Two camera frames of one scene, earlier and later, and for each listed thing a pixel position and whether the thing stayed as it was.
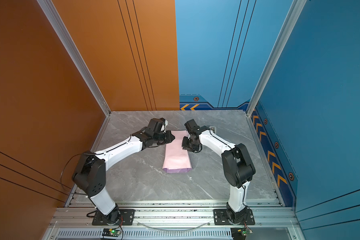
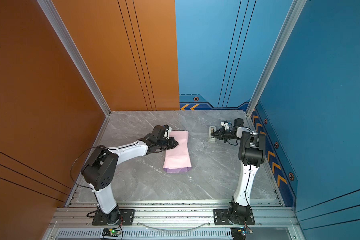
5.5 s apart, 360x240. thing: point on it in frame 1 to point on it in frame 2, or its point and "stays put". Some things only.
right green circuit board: (238, 233) stays put
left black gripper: (169, 139) to (171, 140)
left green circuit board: (111, 232) stays put
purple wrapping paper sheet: (177, 159) stays put
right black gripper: (184, 146) to (221, 136)
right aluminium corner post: (297, 10) stays put
